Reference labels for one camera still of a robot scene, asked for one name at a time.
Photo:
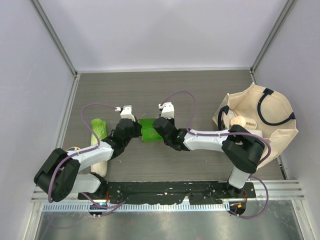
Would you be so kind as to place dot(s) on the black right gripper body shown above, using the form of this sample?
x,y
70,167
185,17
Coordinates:
x,y
167,141

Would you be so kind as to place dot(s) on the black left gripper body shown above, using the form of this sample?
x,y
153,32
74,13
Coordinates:
x,y
135,132

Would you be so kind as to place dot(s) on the green paper box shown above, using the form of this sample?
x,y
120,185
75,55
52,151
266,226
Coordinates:
x,y
146,128

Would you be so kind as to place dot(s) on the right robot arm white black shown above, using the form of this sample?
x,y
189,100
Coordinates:
x,y
244,149

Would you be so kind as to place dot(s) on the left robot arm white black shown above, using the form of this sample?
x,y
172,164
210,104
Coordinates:
x,y
59,175

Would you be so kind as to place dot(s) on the round blue yellow tin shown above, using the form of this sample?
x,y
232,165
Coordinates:
x,y
73,148

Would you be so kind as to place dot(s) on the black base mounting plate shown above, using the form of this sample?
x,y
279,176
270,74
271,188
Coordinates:
x,y
171,192

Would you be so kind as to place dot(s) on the beige cap bottle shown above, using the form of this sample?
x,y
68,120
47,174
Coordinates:
x,y
238,120

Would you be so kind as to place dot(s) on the beige canvas tote bag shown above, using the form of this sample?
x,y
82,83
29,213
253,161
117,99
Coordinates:
x,y
271,111

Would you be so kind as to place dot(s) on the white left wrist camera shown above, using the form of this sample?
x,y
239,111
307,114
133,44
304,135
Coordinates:
x,y
126,112

